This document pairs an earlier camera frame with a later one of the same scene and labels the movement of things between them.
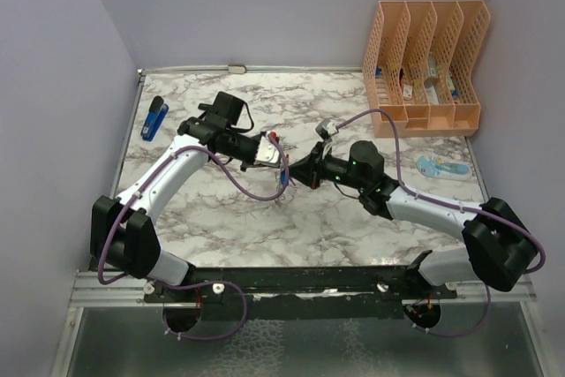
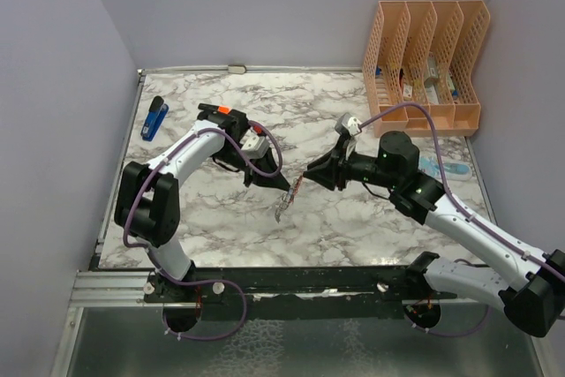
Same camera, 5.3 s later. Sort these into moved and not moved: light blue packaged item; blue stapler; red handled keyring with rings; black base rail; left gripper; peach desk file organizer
Moved: red handled keyring with rings; left gripper
Not moved: blue stapler; black base rail; light blue packaged item; peach desk file organizer
